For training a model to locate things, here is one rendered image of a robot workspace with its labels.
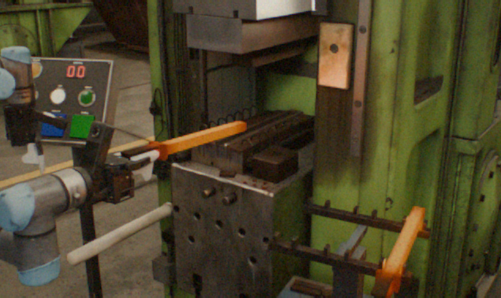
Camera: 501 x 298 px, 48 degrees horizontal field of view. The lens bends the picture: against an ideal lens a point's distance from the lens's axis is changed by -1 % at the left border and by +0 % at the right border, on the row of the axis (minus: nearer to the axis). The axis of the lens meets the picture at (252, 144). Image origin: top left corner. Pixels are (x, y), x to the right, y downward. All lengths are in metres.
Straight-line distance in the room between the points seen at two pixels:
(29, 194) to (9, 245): 0.13
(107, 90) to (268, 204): 0.66
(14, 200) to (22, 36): 5.40
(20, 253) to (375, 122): 0.94
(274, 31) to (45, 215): 0.90
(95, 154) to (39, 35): 5.34
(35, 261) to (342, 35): 0.92
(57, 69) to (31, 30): 4.50
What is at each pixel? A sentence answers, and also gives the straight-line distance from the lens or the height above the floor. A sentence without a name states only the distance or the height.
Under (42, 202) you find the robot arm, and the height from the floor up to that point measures 1.13.
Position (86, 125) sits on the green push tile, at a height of 1.01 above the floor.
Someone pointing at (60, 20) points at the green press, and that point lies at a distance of 6.81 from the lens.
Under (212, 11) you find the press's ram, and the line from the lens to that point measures 1.60.
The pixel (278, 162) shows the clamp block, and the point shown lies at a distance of 1.57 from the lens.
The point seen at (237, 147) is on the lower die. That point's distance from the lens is 1.65.
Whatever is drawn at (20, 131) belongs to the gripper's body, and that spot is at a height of 1.06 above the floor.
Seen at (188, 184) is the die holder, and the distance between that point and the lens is 1.73.
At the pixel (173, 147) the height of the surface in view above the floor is 1.12.
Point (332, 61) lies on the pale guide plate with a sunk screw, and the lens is 1.54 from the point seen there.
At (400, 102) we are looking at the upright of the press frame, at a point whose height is 1.17.
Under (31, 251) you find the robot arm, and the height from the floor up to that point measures 1.04.
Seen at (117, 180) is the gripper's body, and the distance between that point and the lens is 1.15.
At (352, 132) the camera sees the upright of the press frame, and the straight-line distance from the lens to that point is 1.58.
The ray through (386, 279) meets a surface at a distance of 1.12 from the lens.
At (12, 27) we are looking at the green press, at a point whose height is 0.75.
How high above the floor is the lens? 1.56
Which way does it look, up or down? 20 degrees down
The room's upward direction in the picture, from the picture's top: straight up
